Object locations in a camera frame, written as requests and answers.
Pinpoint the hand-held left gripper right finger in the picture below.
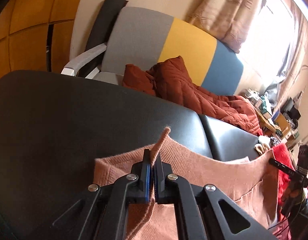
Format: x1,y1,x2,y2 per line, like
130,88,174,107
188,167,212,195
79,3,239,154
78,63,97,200
154,152,277,240

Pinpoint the cluster of small jars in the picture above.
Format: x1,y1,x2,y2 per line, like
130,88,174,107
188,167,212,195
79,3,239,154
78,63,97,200
244,87,261,103

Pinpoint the beige patterned curtain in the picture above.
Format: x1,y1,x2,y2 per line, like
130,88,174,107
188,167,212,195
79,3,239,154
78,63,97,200
277,17,308,100

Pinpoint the red knit sweater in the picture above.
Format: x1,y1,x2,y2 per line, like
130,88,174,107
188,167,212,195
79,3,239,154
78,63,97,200
271,142,294,202

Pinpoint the green box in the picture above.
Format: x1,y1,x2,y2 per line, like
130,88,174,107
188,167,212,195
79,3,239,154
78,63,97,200
259,97,272,113

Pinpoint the grey yellow blue sofa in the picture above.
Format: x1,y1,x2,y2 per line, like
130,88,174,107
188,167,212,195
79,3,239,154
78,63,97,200
61,6,245,97

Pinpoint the rust quilted jacket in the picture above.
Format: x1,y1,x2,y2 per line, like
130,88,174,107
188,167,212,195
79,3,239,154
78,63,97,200
123,56,263,135

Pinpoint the wooden chair back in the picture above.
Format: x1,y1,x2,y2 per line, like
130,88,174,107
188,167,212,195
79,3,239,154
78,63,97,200
274,112,292,135

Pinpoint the cream knit garment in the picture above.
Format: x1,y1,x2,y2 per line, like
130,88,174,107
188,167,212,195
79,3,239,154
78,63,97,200
254,135,272,155

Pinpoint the wooden desk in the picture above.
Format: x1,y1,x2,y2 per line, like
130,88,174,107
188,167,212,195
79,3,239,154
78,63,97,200
254,105,292,140

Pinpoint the wooden wardrobe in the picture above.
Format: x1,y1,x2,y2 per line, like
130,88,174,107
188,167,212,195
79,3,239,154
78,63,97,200
0,0,88,83

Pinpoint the pink knit sweater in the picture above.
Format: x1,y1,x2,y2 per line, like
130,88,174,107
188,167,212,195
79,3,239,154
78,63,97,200
94,127,280,240

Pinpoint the starfish print curtain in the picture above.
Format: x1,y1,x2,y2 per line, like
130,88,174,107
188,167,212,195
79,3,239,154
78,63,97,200
186,0,275,53

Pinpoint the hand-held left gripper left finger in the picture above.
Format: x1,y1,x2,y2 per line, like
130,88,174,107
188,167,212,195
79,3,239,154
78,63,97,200
52,149,152,240

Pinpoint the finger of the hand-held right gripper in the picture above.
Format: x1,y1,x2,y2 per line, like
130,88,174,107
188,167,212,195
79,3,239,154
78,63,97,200
268,157,296,177

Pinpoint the person's right hand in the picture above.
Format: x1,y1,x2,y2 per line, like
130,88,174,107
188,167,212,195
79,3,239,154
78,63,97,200
284,187,301,206

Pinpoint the black monitor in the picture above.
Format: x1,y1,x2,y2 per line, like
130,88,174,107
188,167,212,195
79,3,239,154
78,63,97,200
282,96,302,120

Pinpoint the silver plastic bag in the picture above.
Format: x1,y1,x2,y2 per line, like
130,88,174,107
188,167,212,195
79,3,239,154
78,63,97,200
264,80,285,103

